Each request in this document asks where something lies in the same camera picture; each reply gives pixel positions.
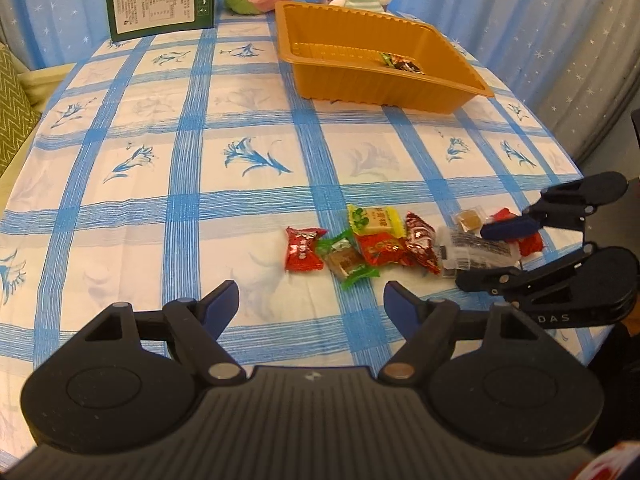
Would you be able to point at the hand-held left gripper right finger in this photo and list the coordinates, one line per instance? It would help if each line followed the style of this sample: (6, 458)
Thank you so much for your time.
(400, 307)

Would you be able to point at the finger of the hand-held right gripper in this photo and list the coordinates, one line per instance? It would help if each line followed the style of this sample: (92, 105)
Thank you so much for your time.
(485, 279)
(507, 229)

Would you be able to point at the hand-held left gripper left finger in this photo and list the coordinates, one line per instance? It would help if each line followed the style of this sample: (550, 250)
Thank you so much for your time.
(220, 305)

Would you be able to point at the plain red candy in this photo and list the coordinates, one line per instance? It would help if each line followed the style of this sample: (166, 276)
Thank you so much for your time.
(531, 245)

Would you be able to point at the clear packet with black label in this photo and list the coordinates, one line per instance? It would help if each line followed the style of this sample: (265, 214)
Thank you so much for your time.
(470, 251)

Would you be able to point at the small brown cube candy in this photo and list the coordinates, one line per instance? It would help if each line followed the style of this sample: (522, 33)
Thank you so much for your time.
(469, 220)

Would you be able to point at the red candy packet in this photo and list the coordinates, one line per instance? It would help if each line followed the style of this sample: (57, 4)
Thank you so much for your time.
(380, 250)

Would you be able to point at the dark red patterned candy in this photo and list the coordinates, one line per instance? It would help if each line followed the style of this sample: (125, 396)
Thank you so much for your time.
(421, 240)

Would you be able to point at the green brown candy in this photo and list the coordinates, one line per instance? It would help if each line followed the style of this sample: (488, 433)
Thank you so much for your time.
(345, 260)

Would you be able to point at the yellow candy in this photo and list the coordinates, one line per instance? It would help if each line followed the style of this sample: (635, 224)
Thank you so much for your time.
(377, 220)

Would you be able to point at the bright red candy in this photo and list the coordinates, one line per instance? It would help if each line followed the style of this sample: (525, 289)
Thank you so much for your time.
(301, 250)

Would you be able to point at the orange plastic tray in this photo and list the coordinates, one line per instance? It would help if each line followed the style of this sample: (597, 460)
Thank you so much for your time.
(350, 75)

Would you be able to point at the blue checked floral tablecloth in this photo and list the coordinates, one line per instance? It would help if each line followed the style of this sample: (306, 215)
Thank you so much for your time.
(200, 185)

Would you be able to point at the grey star curtain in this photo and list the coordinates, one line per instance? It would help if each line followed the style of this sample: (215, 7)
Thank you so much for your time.
(595, 75)

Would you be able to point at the red white cloth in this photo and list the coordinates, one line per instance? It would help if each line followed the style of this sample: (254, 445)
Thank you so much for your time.
(607, 465)

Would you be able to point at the dark wrapped candy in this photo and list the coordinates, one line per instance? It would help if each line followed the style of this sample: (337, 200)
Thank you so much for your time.
(409, 66)

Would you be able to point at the green striped candy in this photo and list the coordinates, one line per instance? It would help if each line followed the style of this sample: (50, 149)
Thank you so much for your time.
(386, 59)

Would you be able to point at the beige sofa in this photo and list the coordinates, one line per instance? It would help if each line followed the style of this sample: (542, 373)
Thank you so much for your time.
(42, 85)

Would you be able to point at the green zigzag cushion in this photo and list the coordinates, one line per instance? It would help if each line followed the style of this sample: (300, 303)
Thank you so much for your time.
(12, 105)

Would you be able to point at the dark green cardboard box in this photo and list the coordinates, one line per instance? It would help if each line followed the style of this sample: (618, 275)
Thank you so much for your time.
(155, 5)

